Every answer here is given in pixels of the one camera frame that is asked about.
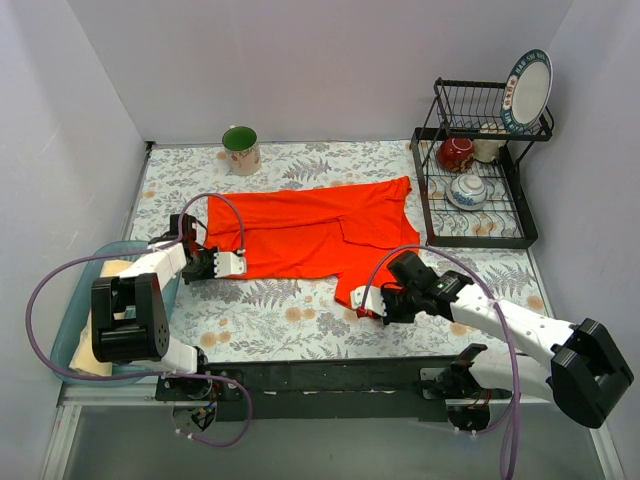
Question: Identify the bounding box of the orange t shirt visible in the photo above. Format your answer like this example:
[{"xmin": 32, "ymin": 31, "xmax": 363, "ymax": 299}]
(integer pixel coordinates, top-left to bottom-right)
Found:
[{"xmin": 204, "ymin": 177, "xmax": 420, "ymax": 307}]

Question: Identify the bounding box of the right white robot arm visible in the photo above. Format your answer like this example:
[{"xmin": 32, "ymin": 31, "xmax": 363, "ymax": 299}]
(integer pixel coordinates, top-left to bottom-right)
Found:
[{"xmin": 368, "ymin": 251, "xmax": 634, "ymax": 429}]

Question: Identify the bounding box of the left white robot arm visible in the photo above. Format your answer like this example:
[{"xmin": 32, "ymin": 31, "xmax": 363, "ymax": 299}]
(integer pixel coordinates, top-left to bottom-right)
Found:
[{"xmin": 91, "ymin": 214, "xmax": 215, "ymax": 400}]

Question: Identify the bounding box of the floral green-inside mug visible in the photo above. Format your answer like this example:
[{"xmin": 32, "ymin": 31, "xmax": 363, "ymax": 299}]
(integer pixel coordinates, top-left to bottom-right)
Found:
[{"xmin": 222, "ymin": 126, "xmax": 262, "ymax": 176}]

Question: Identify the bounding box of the blue plastic tray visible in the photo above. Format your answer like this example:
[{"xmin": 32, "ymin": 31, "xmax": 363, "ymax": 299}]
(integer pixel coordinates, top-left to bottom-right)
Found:
[{"xmin": 49, "ymin": 240, "xmax": 180, "ymax": 387}]

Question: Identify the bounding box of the blue white porcelain bowl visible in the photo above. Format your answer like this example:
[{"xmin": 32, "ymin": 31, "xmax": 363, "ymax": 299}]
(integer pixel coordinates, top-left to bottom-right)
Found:
[{"xmin": 445, "ymin": 174, "xmax": 488, "ymax": 211}]

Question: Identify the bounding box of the beige rolled cloth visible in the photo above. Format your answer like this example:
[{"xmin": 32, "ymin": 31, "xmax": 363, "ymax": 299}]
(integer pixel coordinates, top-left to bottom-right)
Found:
[{"xmin": 69, "ymin": 259, "xmax": 132, "ymax": 377}]

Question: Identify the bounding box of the red bowl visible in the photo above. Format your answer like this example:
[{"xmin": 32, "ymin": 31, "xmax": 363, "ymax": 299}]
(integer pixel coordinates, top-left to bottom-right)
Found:
[{"xmin": 436, "ymin": 137, "xmax": 475, "ymax": 173}]

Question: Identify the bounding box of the cream cup in rack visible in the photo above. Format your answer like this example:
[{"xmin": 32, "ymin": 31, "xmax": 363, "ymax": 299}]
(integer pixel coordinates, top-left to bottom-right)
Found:
[{"xmin": 472, "ymin": 123, "xmax": 506, "ymax": 163}]

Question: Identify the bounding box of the white green-rimmed plate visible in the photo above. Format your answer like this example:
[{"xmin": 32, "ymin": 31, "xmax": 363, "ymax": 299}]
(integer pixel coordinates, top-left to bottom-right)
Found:
[{"xmin": 500, "ymin": 49, "xmax": 553, "ymax": 134}]

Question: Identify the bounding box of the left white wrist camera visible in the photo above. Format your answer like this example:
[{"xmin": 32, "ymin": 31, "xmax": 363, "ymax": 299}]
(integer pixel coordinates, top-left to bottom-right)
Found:
[{"xmin": 213, "ymin": 251, "xmax": 248, "ymax": 278}]

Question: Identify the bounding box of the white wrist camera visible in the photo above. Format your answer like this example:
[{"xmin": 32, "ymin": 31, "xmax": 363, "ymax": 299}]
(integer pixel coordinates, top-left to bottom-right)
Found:
[
  {"xmin": 350, "ymin": 286, "xmax": 386, "ymax": 318},
  {"xmin": 213, "ymin": 251, "xmax": 248, "ymax": 278}
]

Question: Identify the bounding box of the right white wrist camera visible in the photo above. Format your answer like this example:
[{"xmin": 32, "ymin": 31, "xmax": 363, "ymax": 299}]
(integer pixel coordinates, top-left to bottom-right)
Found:
[{"xmin": 350, "ymin": 286, "xmax": 386, "ymax": 318}]

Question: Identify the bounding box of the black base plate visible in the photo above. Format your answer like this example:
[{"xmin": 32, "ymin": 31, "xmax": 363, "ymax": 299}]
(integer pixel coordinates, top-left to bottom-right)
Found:
[{"xmin": 155, "ymin": 356, "xmax": 510, "ymax": 422}]

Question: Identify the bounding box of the black wire dish rack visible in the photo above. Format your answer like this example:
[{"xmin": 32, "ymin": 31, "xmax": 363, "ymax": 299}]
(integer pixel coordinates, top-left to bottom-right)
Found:
[{"xmin": 411, "ymin": 78, "xmax": 555, "ymax": 249}]

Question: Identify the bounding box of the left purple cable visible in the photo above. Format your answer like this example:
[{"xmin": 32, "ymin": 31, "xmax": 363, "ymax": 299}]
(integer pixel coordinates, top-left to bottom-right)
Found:
[{"xmin": 24, "ymin": 192, "xmax": 254, "ymax": 447}]

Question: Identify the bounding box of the purple cable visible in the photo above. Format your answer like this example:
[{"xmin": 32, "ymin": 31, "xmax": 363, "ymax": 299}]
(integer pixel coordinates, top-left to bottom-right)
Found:
[
  {"xmin": 24, "ymin": 192, "xmax": 254, "ymax": 447},
  {"xmin": 362, "ymin": 244, "xmax": 524, "ymax": 480}
]

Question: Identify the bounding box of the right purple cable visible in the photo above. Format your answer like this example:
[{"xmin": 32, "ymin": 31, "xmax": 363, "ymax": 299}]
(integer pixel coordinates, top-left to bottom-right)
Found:
[{"xmin": 362, "ymin": 244, "xmax": 524, "ymax": 480}]

